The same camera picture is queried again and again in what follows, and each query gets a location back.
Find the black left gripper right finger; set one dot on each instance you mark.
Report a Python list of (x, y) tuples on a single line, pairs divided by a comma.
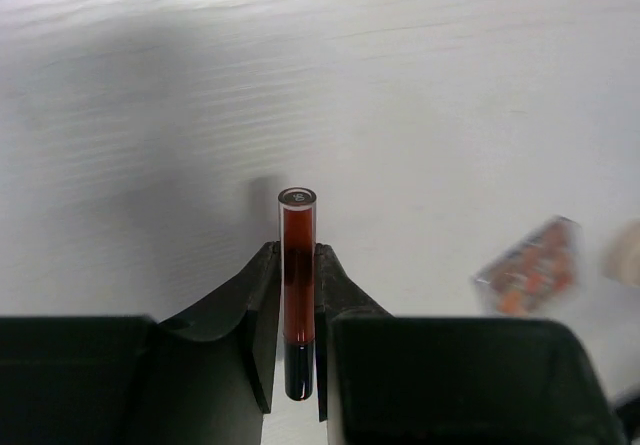
[(412, 380)]

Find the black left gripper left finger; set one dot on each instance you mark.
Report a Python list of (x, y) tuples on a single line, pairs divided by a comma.
[(202, 376)]

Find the red lip gloss black cap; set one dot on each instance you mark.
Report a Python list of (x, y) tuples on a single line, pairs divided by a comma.
[(297, 226)]

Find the orange eyeshadow palette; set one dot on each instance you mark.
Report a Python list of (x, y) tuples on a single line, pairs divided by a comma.
[(533, 275)]

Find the round beige powder compact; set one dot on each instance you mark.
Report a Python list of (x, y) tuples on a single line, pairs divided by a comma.
[(622, 260)]

